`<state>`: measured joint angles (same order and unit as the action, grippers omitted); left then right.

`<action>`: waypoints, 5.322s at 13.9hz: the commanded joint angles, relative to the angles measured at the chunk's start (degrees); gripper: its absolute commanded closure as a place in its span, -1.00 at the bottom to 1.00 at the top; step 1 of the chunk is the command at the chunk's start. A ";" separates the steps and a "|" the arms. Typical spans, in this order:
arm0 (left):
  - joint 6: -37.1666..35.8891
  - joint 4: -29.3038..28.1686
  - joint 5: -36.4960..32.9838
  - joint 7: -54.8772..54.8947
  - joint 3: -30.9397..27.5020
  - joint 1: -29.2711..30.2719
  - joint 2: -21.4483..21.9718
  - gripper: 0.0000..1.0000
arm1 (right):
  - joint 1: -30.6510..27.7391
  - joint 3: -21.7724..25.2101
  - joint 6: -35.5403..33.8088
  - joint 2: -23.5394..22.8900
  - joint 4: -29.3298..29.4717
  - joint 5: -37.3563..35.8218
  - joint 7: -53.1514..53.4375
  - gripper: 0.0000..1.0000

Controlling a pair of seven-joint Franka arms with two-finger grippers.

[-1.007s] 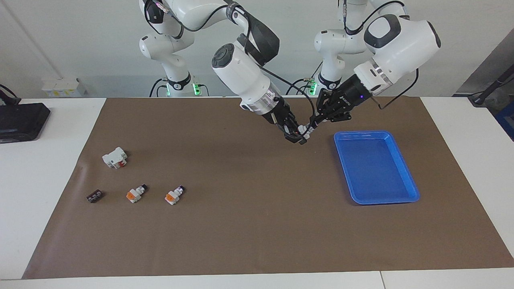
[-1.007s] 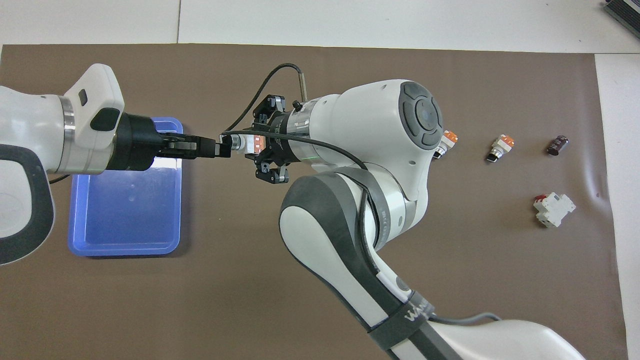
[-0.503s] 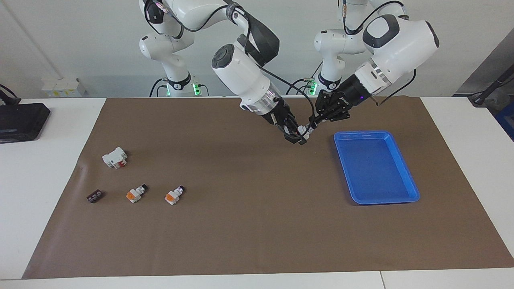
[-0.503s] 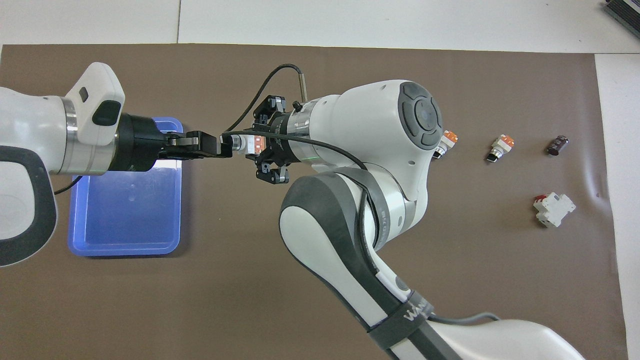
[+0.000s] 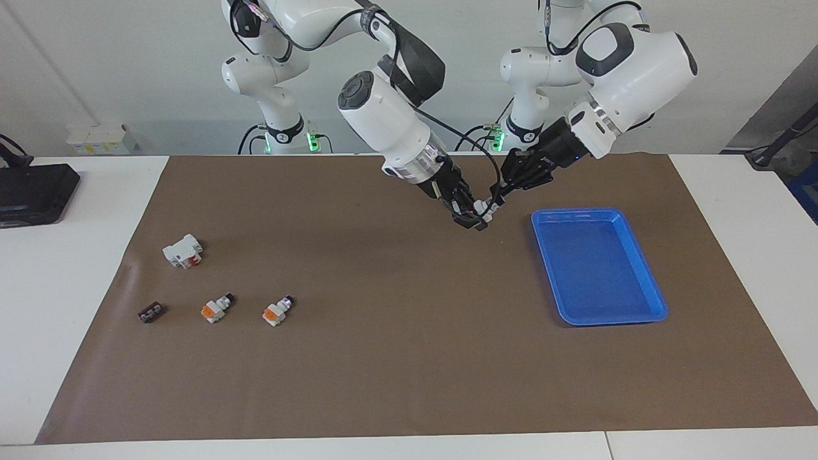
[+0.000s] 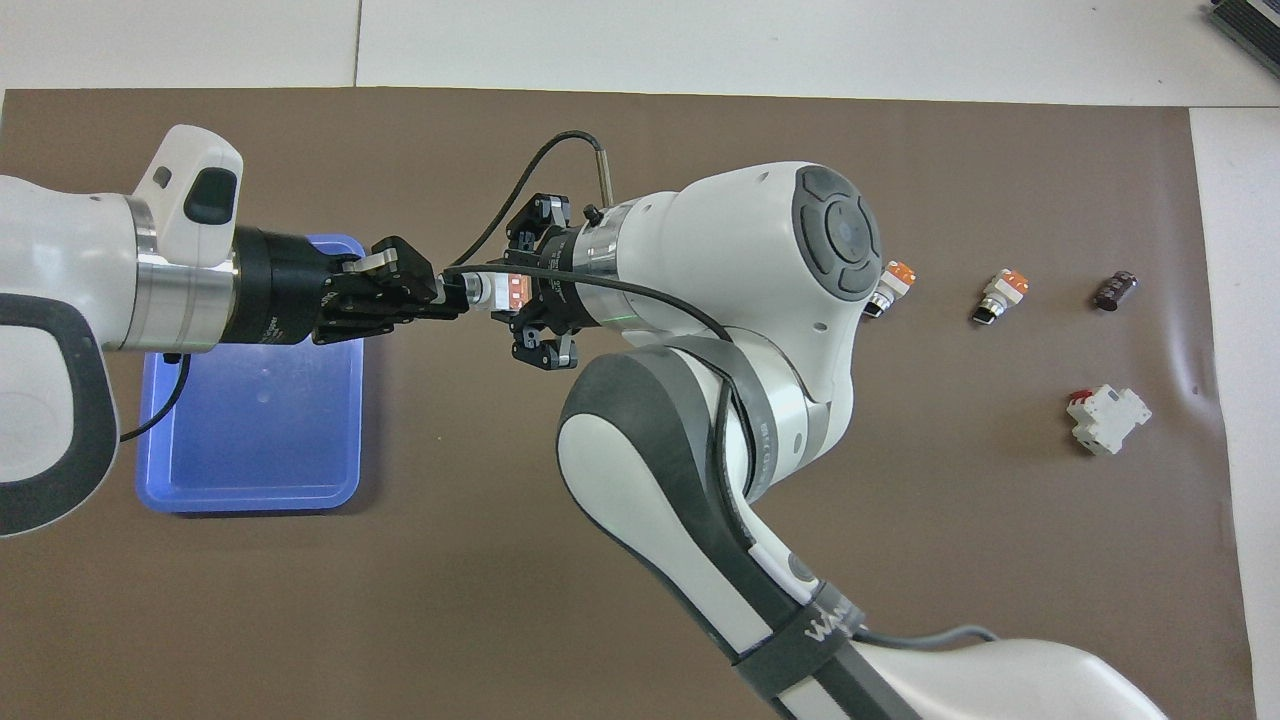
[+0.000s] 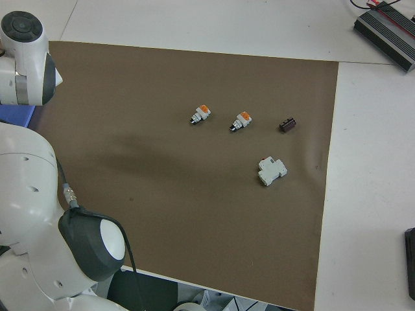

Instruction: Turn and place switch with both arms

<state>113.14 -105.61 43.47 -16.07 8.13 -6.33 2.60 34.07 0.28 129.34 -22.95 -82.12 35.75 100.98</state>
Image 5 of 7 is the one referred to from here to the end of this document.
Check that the blue plastic tray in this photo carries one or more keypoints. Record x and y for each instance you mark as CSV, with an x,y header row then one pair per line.
x,y
597,275

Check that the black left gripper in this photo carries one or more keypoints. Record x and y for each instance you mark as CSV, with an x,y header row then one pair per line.
x,y
540,160

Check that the large white switch block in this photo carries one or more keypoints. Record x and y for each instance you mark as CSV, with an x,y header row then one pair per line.
x,y
181,251

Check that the brown table mat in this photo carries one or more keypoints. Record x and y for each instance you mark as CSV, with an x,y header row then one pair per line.
x,y
396,332

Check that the black stand pole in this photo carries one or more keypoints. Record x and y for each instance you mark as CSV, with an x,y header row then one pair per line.
x,y
789,133

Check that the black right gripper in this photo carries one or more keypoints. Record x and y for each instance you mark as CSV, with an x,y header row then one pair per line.
x,y
450,185

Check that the blue crate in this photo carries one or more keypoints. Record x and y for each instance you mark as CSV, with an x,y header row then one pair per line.
x,y
806,191

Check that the grey partition panel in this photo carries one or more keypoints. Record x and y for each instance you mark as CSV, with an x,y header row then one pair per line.
x,y
789,96

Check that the black electronics box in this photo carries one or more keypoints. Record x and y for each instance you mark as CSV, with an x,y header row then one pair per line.
x,y
32,191

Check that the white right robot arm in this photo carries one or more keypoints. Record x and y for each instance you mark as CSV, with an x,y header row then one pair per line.
x,y
383,115

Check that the white orange small switch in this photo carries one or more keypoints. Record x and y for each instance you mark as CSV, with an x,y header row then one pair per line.
x,y
216,310
277,312
484,214

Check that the small black terminal block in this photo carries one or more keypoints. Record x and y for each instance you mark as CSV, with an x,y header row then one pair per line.
x,y
151,312

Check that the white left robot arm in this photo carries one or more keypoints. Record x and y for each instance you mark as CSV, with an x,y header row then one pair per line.
x,y
632,70

